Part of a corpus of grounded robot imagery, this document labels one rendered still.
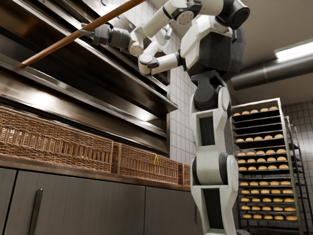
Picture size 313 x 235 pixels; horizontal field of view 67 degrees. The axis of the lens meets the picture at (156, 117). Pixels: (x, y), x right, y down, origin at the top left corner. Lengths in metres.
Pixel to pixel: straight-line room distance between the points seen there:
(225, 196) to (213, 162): 0.14
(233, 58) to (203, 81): 0.21
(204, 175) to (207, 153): 0.10
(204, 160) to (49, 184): 0.62
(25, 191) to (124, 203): 0.42
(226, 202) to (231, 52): 0.72
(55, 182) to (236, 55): 1.02
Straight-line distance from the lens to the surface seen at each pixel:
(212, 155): 1.05
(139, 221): 1.16
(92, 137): 1.01
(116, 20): 2.26
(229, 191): 1.03
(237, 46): 1.36
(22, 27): 1.59
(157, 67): 1.46
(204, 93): 1.16
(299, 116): 5.74
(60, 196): 0.87
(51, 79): 1.59
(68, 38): 1.24
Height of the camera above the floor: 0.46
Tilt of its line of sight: 20 degrees up
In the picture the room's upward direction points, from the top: 2 degrees clockwise
